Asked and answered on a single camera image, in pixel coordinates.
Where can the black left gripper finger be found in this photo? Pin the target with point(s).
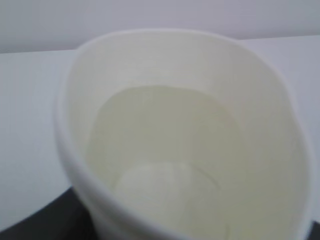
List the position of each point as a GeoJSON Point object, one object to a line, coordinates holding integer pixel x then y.
{"type": "Point", "coordinates": [63, 219]}

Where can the white paper cup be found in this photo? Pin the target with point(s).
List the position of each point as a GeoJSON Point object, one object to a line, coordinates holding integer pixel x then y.
{"type": "Point", "coordinates": [170, 134]}

